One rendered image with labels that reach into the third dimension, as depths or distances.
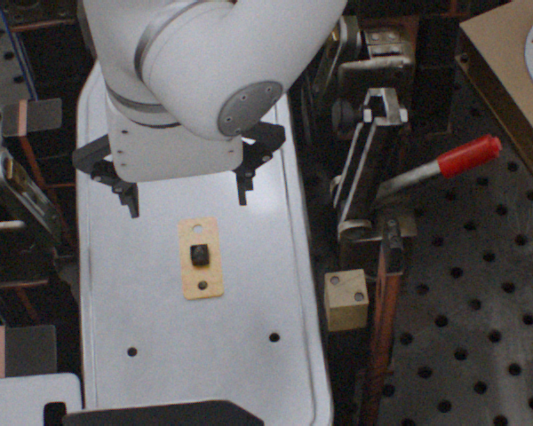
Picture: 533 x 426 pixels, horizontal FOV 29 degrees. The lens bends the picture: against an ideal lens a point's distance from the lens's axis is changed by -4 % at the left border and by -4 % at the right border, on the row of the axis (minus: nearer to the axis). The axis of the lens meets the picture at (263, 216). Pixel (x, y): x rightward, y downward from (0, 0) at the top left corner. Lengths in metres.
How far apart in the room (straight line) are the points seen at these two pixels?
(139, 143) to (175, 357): 0.25
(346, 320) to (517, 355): 0.41
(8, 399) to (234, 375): 0.21
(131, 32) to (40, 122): 0.49
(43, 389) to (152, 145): 0.29
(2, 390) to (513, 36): 0.84
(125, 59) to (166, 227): 0.37
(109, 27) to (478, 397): 0.76
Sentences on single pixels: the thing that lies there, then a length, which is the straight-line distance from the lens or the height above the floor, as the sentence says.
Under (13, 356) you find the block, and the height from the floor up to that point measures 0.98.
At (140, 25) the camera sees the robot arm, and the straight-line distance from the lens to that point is 0.64.
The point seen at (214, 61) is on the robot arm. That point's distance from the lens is 0.61.
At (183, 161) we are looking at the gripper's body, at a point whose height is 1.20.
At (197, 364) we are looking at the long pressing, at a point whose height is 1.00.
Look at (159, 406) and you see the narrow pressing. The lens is 0.58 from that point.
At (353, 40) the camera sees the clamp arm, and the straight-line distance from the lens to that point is 1.01.
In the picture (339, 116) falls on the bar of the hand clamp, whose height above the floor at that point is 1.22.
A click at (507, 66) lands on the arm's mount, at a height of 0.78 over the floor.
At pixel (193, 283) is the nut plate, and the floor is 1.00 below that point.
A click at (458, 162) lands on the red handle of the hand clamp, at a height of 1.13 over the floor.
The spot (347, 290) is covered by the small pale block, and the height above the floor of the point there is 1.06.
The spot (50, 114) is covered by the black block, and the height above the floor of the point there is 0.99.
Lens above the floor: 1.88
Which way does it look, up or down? 60 degrees down
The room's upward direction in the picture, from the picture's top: 5 degrees counter-clockwise
